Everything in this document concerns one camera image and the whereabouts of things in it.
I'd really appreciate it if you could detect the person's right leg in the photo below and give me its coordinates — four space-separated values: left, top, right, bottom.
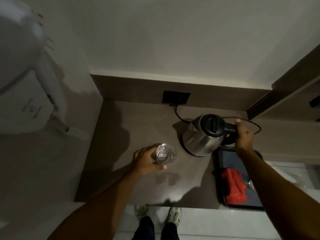
161 221 180 240

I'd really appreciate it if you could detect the stainless steel electric kettle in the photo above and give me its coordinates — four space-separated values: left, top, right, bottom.
182 113 238 157

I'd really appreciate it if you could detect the person's shoe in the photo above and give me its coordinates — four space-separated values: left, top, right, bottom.
135 205 150 219
165 207 182 224

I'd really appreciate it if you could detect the white wall appliance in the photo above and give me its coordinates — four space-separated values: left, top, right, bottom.
0 0 89 141

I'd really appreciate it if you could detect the person's left shoe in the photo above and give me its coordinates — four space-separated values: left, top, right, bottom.
135 205 150 219

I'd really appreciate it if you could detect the brown wooden shelf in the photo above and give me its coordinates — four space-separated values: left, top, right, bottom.
246 45 320 120

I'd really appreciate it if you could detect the person's right forearm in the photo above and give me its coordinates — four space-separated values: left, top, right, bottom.
236 147 320 240

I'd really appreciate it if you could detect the person's left hand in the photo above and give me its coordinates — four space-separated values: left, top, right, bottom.
132 145 167 176

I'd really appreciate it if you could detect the person's right shoe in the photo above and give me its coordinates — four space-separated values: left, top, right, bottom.
165 207 182 224

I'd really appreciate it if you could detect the black power cable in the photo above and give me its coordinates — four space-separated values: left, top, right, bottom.
172 103 262 135

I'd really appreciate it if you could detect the black tray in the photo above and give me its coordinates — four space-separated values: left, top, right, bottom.
215 146 265 211

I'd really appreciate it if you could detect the person's left leg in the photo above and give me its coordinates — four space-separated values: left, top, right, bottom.
132 216 155 240

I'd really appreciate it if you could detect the person's right hand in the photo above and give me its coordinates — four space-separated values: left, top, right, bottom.
234 119 255 154

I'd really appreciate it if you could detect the black wall socket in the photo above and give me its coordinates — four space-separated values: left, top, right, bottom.
162 90 191 106

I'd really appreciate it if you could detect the clear drinking glass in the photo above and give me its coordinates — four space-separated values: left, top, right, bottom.
151 143 177 165

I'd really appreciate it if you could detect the red cloth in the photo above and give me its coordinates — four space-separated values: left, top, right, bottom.
221 168 248 205

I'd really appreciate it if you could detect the person's left forearm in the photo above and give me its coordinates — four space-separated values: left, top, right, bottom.
47 169 143 240

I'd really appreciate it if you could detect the person's leg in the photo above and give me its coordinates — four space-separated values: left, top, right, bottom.
132 216 155 240
161 221 180 240

